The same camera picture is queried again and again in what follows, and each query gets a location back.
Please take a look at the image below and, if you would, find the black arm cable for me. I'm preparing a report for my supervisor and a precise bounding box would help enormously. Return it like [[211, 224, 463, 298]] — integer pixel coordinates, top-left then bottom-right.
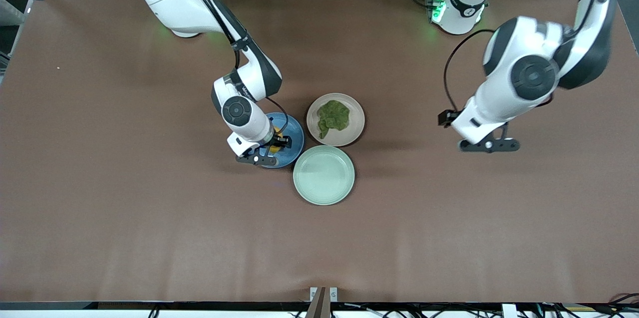
[[443, 0, 622, 113], [175, 0, 289, 136]]

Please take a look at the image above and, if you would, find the brown camera post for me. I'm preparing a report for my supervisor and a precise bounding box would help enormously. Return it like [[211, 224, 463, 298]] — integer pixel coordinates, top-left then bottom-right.
[[306, 287, 331, 318]]

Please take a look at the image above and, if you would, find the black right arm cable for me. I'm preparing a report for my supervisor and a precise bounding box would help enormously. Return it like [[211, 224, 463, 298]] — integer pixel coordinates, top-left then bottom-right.
[[175, 0, 289, 136]]

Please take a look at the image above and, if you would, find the blue plate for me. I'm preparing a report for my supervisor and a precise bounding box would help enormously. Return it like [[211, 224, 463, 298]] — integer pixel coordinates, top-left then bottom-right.
[[259, 112, 305, 169]]

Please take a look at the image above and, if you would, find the green lettuce leaf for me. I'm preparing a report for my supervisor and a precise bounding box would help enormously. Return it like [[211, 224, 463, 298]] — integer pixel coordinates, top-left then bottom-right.
[[318, 100, 351, 140]]

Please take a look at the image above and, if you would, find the small metal bracket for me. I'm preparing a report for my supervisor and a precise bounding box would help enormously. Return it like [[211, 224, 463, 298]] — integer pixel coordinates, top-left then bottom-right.
[[310, 287, 338, 303]]

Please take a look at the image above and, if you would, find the light green plate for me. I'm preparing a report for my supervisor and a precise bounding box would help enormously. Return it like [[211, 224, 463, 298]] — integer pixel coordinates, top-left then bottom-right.
[[293, 145, 355, 206]]

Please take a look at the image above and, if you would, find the beige plate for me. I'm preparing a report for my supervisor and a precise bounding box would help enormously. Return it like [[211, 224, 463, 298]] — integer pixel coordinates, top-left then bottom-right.
[[306, 92, 365, 147]]

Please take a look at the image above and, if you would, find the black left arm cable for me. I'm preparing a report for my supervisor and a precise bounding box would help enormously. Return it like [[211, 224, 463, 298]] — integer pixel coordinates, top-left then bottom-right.
[[443, 0, 622, 113]]

